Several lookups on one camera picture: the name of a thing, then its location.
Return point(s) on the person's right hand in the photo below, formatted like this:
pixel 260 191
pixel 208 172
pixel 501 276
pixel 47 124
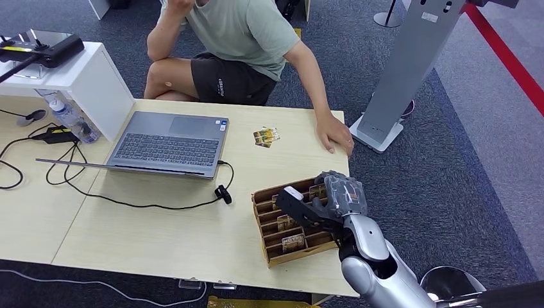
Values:
pixel 180 5

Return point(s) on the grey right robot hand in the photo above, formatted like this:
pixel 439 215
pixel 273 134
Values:
pixel 344 195

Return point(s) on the person's left hand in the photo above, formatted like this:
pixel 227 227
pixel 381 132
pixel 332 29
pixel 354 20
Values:
pixel 335 134

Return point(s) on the person's left forearm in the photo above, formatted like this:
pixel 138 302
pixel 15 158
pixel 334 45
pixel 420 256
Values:
pixel 316 89

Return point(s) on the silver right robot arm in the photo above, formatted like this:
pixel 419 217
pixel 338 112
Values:
pixel 374 263

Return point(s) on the person's right forearm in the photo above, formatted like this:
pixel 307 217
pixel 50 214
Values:
pixel 163 32

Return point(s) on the person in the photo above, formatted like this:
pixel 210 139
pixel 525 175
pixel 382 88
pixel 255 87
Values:
pixel 242 29

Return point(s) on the wooden card organizer tray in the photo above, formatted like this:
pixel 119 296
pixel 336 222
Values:
pixel 302 253

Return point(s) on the dark round base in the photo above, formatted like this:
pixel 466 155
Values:
pixel 409 108

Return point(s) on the white cabinet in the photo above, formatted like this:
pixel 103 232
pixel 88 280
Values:
pixel 100 7

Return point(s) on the grey kiosk stand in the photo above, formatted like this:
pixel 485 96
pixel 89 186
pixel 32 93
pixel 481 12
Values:
pixel 408 63

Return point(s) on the yellow floor label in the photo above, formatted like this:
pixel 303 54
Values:
pixel 297 32

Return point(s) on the black bag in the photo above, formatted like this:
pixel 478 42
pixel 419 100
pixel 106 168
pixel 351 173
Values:
pixel 290 8

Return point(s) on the white desk shelf riser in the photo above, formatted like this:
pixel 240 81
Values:
pixel 97 93

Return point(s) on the metal stanchion base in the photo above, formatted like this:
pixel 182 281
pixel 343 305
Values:
pixel 386 19

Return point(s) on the black remote controller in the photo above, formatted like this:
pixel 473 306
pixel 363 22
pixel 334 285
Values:
pixel 55 50

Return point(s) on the yellow cardboard piece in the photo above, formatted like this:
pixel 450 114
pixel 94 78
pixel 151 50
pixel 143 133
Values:
pixel 255 303

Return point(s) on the grey laptop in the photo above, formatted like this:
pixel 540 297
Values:
pixel 170 146

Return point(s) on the clear plastic table clip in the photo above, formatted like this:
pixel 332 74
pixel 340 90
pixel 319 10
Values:
pixel 191 284
pixel 224 286

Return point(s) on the clear plastic water bottle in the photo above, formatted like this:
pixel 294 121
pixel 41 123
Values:
pixel 76 125

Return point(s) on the clear acrylic stand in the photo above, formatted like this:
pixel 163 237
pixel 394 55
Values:
pixel 29 73

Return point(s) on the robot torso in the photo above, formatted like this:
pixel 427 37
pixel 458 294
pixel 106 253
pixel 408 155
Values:
pixel 488 297

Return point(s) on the black power adapter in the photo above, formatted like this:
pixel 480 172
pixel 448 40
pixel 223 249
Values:
pixel 55 135

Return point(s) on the red floor tape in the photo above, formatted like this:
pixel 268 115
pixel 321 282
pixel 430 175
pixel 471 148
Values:
pixel 505 56

